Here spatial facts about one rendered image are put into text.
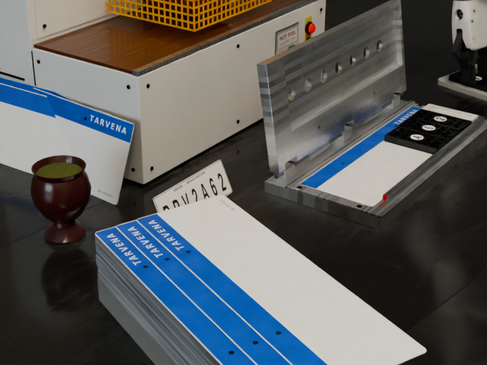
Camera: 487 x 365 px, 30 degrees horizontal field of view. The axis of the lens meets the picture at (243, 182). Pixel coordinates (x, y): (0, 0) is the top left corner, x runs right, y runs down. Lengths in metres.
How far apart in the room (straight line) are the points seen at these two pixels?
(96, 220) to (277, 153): 0.29
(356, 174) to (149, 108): 0.34
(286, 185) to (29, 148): 0.43
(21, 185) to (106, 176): 0.15
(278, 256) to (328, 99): 0.51
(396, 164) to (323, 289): 0.52
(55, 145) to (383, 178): 0.53
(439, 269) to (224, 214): 0.31
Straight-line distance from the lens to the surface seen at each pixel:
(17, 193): 1.48
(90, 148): 1.45
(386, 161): 1.51
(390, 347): 0.94
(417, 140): 1.57
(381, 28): 1.68
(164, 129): 1.46
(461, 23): 1.85
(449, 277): 1.26
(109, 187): 1.42
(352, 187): 1.42
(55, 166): 1.32
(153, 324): 1.04
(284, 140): 1.41
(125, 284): 1.09
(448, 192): 1.48
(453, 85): 1.90
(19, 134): 1.56
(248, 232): 1.12
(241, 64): 1.59
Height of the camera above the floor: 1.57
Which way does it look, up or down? 27 degrees down
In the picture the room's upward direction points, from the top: straight up
